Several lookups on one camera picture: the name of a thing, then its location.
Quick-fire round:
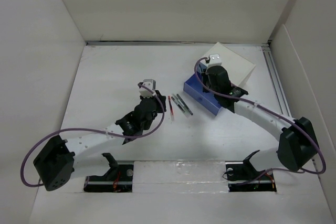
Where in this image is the red gel pen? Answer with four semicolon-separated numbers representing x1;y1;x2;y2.
168;95;174;122

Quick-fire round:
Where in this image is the white drawer organizer box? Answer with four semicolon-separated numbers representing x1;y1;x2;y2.
203;42;256;88

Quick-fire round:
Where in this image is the green gel pen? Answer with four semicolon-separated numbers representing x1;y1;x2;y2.
172;93;192;116

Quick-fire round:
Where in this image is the black gel pen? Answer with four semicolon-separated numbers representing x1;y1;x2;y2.
172;94;189;118

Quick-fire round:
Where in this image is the black gold pen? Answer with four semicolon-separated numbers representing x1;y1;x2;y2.
176;93;194;116

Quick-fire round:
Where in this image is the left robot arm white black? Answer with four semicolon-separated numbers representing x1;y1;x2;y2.
33;90;166;191

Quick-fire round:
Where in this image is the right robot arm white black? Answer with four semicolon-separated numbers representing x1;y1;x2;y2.
194;64;326;181

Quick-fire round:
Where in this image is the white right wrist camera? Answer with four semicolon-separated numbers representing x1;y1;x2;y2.
205;54;222;68

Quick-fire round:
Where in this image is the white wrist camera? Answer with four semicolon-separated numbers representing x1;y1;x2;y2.
205;54;222;68
138;79;156;98

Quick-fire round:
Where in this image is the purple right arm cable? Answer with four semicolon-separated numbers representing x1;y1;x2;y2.
193;56;328;183

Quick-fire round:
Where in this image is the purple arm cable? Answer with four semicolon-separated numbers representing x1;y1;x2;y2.
20;83;169;188
193;56;328;183

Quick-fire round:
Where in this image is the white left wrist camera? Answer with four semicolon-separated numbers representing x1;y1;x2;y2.
138;79;156;98

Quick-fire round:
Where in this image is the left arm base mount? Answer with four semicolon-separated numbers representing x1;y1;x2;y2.
83;153;134;193

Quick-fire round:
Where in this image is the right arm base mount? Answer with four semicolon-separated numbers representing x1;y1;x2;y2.
222;150;277;193

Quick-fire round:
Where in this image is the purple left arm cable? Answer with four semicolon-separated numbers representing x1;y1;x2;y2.
20;83;169;188

